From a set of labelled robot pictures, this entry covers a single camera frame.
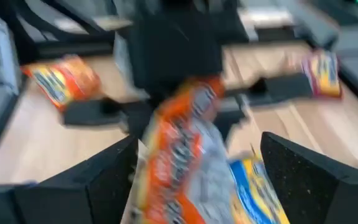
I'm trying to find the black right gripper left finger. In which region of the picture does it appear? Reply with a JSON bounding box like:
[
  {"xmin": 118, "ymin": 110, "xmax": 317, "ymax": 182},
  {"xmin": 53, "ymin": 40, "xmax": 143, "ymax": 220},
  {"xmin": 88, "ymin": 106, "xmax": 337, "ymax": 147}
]
[{"xmin": 0, "ymin": 134, "xmax": 140, "ymax": 224}]

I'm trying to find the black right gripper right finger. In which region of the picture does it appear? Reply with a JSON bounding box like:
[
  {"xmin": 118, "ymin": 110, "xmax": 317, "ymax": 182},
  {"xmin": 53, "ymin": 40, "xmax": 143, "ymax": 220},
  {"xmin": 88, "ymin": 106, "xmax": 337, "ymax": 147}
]
[{"xmin": 260, "ymin": 131, "xmax": 358, "ymax": 224}]

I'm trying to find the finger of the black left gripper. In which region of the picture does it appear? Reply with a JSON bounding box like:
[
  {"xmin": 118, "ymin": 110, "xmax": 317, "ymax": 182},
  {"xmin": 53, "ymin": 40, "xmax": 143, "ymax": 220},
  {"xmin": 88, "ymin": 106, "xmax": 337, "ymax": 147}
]
[
  {"xmin": 125, "ymin": 103, "xmax": 155, "ymax": 140},
  {"xmin": 215, "ymin": 106, "xmax": 247, "ymax": 141}
]

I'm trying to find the orange Maruchan noodle packet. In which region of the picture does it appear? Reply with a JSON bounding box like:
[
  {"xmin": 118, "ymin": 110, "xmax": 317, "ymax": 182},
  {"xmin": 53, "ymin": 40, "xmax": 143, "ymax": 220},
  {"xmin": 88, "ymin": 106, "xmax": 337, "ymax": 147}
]
[
  {"xmin": 21, "ymin": 55, "xmax": 102, "ymax": 112},
  {"xmin": 119, "ymin": 76, "xmax": 239, "ymax": 224}
]

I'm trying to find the light grey plastic bin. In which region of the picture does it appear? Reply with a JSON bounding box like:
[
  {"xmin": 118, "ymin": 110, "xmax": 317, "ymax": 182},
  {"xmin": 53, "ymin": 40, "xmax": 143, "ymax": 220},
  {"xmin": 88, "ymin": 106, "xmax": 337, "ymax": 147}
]
[{"xmin": 112, "ymin": 30, "xmax": 150, "ymax": 101}]

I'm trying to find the blue soy sauce noodle packet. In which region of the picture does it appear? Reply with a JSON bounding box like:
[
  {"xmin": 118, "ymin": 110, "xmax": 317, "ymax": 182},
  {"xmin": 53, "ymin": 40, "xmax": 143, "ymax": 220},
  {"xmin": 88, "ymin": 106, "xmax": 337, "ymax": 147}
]
[{"xmin": 228, "ymin": 157, "xmax": 291, "ymax": 224}]

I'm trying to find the red roast beef noodle packet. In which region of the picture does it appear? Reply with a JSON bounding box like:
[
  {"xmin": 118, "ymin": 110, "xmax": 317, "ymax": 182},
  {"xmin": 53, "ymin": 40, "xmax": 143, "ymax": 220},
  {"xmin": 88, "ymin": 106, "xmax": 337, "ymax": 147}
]
[{"xmin": 301, "ymin": 49, "xmax": 343, "ymax": 100}]

